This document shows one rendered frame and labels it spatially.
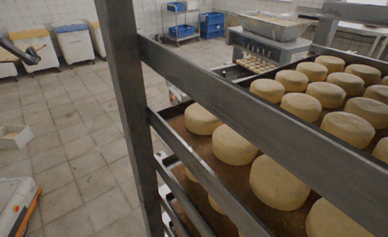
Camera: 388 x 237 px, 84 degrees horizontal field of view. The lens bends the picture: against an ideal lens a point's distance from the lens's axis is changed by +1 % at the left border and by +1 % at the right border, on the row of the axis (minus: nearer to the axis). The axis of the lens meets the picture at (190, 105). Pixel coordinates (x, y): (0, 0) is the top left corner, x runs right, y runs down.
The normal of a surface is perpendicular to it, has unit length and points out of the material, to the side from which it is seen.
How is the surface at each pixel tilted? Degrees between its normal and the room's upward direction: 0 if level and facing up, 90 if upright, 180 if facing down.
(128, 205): 0
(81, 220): 0
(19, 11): 90
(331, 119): 0
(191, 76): 90
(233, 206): 90
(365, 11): 90
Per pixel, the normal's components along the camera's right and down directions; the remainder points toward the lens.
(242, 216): -0.83, 0.31
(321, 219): 0.00, -0.84
